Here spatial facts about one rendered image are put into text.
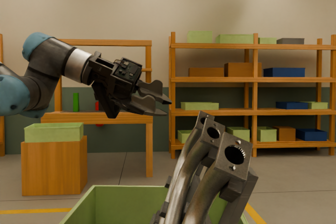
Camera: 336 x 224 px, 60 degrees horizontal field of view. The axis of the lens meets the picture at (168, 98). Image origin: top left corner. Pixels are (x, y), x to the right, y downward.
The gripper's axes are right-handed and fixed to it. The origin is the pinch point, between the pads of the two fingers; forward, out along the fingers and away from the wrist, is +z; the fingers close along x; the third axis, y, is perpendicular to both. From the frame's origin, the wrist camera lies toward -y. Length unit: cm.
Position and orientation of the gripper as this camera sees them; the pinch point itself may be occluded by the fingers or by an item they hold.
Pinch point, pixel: (163, 108)
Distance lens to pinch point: 71.6
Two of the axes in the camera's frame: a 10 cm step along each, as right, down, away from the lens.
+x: 2.8, -6.7, 6.8
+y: 2.8, -6.2, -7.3
